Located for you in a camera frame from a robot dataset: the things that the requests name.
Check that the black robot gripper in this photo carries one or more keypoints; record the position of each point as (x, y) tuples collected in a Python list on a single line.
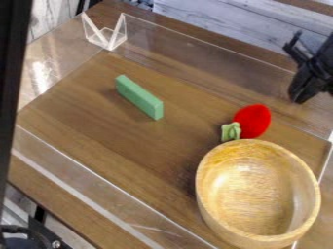
[(313, 57)]

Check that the red plush tomato toy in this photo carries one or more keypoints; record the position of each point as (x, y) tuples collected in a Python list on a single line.
[(248, 124)]

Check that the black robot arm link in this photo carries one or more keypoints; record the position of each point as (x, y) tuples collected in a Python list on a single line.
[(14, 13)]

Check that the wooden bowl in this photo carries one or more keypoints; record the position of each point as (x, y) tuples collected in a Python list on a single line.
[(256, 194)]

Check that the green rectangular block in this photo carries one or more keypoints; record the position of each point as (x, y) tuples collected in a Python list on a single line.
[(144, 100)]

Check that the black clamp under table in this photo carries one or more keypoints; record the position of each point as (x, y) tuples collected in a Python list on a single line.
[(46, 238)]

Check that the clear acrylic tray enclosure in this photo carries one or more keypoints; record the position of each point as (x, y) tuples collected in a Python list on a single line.
[(111, 171)]

